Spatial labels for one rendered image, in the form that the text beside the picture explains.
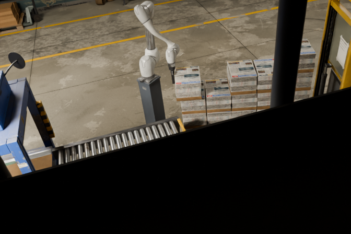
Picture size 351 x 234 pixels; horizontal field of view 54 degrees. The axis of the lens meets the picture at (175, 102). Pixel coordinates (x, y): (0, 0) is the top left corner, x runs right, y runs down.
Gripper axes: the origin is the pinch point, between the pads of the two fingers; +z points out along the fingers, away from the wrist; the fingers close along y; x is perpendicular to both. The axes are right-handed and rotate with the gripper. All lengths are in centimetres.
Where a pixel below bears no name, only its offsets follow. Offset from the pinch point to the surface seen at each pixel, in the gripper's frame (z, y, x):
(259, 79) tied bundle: -7, -19, -95
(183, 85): -7.7, -23.4, -12.5
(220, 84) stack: 13, 6, -55
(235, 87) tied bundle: 2, -19, -70
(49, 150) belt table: 16, -88, 125
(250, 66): -11, 2, -89
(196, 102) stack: 19.2, -19.2, -24.7
